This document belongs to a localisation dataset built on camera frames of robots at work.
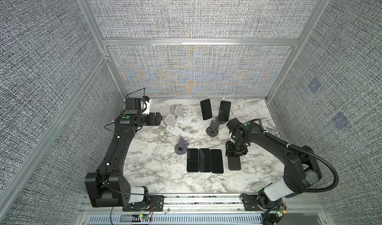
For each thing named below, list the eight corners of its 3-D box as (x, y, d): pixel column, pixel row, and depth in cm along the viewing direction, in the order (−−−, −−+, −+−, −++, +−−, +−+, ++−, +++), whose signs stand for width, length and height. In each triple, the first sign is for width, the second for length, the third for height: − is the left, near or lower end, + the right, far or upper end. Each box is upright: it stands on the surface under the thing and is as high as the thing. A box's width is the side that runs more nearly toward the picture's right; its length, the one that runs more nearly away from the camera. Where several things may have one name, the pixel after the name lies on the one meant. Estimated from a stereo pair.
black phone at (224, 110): (217, 121, 108) (221, 107, 96) (216, 115, 112) (220, 100, 100) (227, 121, 108) (231, 107, 96) (226, 115, 112) (230, 100, 100)
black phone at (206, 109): (203, 123, 105) (205, 109, 94) (199, 115, 110) (200, 101, 98) (211, 121, 107) (214, 106, 95) (207, 112, 112) (208, 98, 100)
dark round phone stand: (206, 136, 100) (208, 127, 92) (206, 128, 104) (207, 119, 96) (217, 136, 100) (220, 127, 92) (216, 128, 104) (219, 119, 96)
